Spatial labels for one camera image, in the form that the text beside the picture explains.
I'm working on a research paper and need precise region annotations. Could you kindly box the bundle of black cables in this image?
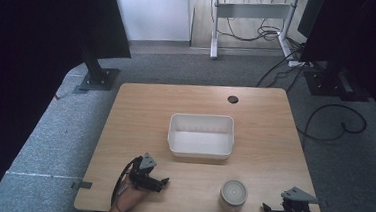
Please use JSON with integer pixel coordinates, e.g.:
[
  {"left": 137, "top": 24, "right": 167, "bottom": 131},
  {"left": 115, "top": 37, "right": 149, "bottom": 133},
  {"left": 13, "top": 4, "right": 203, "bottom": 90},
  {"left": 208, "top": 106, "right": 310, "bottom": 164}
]
[{"left": 215, "top": 0, "right": 310, "bottom": 92}]

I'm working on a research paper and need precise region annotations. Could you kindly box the glass jar with white lid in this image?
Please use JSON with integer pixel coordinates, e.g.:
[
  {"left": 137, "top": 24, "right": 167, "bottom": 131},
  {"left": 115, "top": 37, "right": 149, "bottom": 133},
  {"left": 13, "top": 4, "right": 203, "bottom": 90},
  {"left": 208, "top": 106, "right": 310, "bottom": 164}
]
[{"left": 218, "top": 177, "right": 250, "bottom": 212}]

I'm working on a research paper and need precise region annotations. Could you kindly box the grey table corner bracket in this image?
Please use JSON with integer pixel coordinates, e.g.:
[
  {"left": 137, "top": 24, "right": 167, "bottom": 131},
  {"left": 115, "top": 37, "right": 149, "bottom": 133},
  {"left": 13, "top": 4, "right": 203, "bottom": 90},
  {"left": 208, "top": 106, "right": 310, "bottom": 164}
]
[{"left": 70, "top": 179, "right": 94, "bottom": 191}]

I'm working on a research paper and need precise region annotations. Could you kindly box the white metal desk frame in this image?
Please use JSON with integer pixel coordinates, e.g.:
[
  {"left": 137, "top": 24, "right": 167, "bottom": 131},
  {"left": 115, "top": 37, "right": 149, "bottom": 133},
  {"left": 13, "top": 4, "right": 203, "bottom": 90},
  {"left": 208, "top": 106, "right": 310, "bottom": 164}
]
[{"left": 207, "top": 0, "right": 302, "bottom": 66}]

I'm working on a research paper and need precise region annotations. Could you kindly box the black monitor on stand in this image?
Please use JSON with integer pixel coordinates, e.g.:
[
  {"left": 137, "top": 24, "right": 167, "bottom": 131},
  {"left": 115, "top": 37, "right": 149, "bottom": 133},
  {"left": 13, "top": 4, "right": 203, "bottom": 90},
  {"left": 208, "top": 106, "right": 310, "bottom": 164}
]
[{"left": 292, "top": 0, "right": 376, "bottom": 104}]

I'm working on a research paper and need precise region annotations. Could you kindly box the person's left hand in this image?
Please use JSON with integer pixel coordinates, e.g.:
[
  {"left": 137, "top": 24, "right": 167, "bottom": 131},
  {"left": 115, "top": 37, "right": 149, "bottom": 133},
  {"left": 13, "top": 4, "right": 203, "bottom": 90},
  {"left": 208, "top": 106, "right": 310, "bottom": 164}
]
[{"left": 111, "top": 176, "right": 150, "bottom": 212}]

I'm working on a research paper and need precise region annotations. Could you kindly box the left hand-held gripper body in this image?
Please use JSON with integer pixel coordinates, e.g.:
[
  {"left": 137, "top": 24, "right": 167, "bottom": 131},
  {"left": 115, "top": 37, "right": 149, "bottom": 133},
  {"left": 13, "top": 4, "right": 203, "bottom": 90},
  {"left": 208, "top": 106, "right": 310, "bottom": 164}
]
[{"left": 127, "top": 150, "right": 161, "bottom": 193}]

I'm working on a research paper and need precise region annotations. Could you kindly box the white power strip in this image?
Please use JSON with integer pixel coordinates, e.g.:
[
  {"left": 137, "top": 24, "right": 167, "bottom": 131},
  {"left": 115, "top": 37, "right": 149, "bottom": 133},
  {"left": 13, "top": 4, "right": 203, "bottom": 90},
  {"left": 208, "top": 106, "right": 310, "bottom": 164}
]
[{"left": 287, "top": 59, "right": 314, "bottom": 70}]

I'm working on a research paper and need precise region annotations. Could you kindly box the white plastic bin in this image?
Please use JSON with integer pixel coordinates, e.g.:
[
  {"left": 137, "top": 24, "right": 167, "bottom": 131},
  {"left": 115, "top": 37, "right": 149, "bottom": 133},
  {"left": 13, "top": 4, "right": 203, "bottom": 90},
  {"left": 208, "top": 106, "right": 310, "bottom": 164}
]
[{"left": 165, "top": 111, "right": 236, "bottom": 162}]

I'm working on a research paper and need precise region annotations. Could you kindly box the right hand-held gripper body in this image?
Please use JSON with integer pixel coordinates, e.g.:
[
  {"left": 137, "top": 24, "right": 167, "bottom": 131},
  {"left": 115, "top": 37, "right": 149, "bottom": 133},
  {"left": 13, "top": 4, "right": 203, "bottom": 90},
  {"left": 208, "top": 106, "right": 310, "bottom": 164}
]
[{"left": 278, "top": 185, "right": 321, "bottom": 212}]

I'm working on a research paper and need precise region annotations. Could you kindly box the black stand with base plate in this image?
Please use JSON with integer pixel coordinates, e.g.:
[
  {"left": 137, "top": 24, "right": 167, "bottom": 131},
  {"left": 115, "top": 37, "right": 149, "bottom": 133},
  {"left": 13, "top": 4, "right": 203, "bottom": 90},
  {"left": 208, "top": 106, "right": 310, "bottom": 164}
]
[{"left": 74, "top": 42, "right": 123, "bottom": 98}]

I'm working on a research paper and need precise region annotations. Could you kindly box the black floor cable loop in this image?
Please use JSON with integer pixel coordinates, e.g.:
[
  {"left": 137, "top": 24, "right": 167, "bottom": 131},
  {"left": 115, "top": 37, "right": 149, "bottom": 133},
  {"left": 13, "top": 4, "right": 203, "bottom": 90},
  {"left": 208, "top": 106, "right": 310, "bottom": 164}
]
[{"left": 294, "top": 100, "right": 369, "bottom": 145}]

